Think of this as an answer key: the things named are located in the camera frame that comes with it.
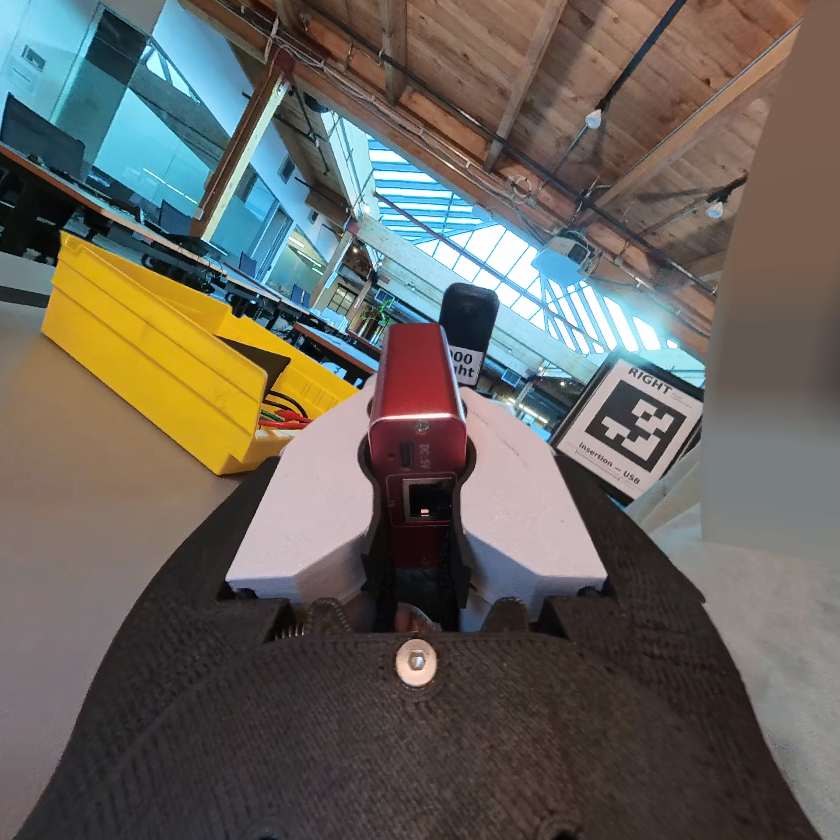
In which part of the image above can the red ethernet splitter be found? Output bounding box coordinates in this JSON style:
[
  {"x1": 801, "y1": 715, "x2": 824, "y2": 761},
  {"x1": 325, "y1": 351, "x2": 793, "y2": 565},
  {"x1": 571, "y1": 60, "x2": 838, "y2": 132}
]
[{"x1": 367, "y1": 323, "x2": 468, "y2": 572}]

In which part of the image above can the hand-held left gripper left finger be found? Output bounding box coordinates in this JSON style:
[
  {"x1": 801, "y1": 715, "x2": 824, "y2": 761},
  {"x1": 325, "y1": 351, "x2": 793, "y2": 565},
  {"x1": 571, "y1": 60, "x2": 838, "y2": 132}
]
[{"x1": 225, "y1": 374, "x2": 395, "y2": 601}]

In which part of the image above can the grey desk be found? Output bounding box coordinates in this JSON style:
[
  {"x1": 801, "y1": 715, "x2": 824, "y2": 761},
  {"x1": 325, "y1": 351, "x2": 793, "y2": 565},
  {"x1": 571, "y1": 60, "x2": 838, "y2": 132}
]
[{"x1": 0, "y1": 252, "x2": 286, "y2": 840}]

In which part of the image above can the yellow plastic bin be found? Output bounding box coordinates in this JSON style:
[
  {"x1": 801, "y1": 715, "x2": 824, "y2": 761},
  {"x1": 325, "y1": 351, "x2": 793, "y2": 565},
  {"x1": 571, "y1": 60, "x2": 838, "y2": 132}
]
[{"x1": 41, "y1": 230, "x2": 361, "y2": 476}]

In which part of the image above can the black ethernet cable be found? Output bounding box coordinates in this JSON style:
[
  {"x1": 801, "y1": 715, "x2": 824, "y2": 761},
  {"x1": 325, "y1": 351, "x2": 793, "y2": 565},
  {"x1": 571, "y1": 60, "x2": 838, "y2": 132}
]
[{"x1": 262, "y1": 390, "x2": 312, "y2": 421}]

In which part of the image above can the black bin divider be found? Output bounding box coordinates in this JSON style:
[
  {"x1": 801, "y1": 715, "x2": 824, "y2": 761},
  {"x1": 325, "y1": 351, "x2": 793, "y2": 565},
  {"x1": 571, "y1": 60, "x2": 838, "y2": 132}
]
[{"x1": 217, "y1": 336, "x2": 291, "y2": 395}]

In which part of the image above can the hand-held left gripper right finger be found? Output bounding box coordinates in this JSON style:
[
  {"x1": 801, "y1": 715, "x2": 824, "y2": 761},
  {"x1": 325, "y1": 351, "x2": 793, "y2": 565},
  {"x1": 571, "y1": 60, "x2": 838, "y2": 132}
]
[{"x1": 456, "y1": 386, "x2": 609, "y2": 632}]

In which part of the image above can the long office table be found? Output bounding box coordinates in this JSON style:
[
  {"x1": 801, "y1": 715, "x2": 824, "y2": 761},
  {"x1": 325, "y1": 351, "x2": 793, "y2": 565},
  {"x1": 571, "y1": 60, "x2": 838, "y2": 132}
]
[{"x1": 0, "y1": 141, "x2": 227, "y2": 266}]

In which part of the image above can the black computer monitor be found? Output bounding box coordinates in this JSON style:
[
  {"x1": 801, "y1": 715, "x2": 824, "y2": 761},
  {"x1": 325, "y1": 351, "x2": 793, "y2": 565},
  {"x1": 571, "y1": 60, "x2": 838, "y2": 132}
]
[{"x1": 0, "y1": 92, "x2": 86, "y2": 181}]

